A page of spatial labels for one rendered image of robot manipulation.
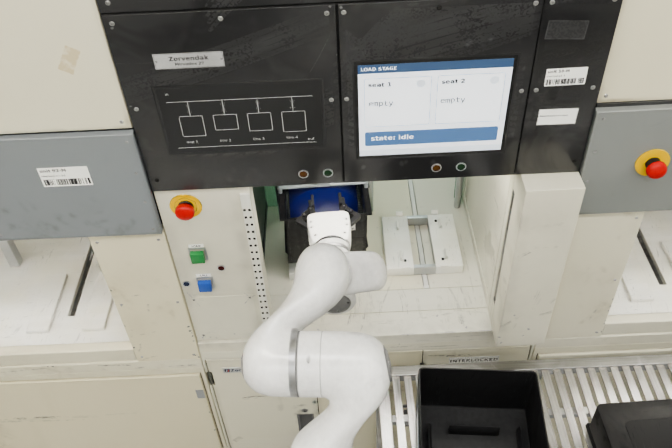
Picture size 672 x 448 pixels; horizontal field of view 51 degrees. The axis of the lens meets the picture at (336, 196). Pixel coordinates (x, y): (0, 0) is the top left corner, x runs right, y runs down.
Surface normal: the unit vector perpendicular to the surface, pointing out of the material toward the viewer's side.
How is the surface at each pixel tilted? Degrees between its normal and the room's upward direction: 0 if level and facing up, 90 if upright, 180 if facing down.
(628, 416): 0
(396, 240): 0
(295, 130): 90
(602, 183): 90
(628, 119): 90
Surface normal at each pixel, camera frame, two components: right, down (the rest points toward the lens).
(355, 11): 0.03, 0.68
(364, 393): 0.00, 0.11
